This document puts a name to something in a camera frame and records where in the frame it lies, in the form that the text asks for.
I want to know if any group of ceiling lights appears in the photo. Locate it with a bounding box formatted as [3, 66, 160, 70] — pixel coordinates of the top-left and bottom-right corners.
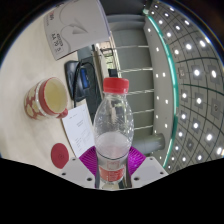
[146, 1, 224, 168]

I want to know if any red and cream patterned mug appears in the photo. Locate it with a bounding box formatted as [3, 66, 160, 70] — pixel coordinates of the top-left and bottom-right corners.
[23, 76, 70, 121]

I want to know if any white printer paper carton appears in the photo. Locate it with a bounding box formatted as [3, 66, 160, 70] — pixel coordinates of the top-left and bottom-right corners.
[43, 0, 112, 62]

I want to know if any white printed paper sheet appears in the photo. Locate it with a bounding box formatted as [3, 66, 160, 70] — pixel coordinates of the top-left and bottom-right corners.
[61, 103, 98, 159]

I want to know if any clear red-capped water bottle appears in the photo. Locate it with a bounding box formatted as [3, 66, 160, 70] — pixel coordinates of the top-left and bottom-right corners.
[92, 77, 135, 191]

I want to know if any flat round red coaster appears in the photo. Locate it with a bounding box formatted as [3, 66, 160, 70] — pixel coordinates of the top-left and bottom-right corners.
[50, 142, 70, 170]

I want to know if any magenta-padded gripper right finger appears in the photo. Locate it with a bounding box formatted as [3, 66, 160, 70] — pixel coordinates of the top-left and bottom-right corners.
[125, 145, 169, 190]

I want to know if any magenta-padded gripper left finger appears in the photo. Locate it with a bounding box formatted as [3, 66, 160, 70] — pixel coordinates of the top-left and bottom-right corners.
[59, 146, 100, 190]

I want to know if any black conference microphone console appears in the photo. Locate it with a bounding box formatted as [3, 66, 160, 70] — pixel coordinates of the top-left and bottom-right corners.
[63, 59, 101, 104]

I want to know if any long curved conference desk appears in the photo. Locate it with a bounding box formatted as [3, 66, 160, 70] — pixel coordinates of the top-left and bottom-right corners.
[89, 41, 113, 121]

